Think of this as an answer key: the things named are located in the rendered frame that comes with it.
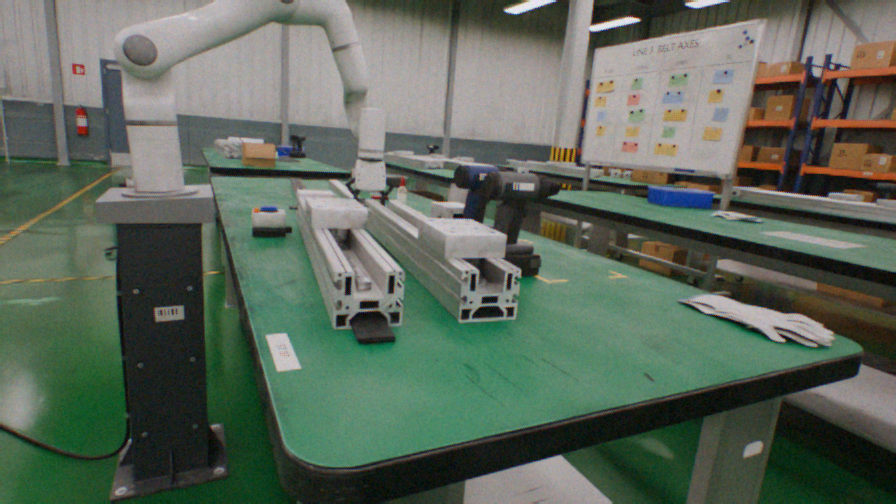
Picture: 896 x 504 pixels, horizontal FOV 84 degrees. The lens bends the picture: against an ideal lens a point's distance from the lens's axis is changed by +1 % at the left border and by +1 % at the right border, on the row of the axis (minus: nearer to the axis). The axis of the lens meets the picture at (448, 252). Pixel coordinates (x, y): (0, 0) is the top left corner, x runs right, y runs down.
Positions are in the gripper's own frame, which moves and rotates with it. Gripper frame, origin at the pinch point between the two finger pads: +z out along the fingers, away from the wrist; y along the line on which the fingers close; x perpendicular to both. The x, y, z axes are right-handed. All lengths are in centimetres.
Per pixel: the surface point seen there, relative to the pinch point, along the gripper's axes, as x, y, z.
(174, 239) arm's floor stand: 17, 56, 8
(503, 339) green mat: 107, 1, 4
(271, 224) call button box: 35.4, 31.5, 0.7
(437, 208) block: 32.4, -13.4, -4.2
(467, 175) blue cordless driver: 54, -13, -16
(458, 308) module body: 99, 5, 2
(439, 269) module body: 89, 5, -2
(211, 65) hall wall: -1073, 142, -142
